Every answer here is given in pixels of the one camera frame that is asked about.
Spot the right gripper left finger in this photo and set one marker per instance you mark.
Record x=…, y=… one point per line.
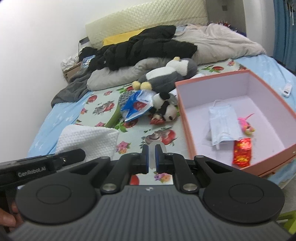
x=145, y=159

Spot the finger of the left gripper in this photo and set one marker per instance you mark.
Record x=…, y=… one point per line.
x=64, y=159

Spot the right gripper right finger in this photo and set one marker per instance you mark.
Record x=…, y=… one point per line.
x=158, y=158

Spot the clear plastic wrapper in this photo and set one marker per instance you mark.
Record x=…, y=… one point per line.
x=152, y=153

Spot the white textured towel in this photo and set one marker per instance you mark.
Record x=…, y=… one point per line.
x=94, y=141

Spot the white face mask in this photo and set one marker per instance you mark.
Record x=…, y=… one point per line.
x=224, y=125

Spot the red snack packet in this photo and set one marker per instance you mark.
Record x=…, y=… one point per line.
x=242, y=152

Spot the pink yellow small toy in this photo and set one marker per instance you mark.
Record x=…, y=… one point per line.
x=245, y=126

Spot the person's left hand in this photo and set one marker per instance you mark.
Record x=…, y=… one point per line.
x=11, y=220

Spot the panda plush toy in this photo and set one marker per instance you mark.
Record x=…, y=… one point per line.
x=163, y=110

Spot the blue tissue pack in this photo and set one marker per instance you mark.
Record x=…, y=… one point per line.
x=134, y=104

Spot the dark grey blanket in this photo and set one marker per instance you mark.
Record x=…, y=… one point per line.
x=75, y=90

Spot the grey penguin plush toy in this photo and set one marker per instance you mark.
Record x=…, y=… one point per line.
x=163, y=79

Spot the wooden bedside table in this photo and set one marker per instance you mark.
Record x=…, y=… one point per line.
x=70, y=72

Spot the pink cardboard box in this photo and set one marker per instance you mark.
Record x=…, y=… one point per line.
x=246, y=96

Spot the black jacket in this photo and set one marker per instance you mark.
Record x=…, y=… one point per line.
x=156, y=42

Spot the yellow pillow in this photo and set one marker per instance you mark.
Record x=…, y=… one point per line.
x=120, y=37

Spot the beige grey duvet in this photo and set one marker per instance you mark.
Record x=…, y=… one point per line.
x=214, y=43

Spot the cream padded headboard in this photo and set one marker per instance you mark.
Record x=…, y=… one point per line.
x=146, y=15

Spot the white remote control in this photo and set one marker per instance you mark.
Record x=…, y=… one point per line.
x=286, y=90

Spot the light blue bed sheet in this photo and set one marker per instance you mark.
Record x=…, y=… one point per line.
x=64, y=114

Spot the blue curtain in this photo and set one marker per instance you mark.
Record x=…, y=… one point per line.
x=284, y=43

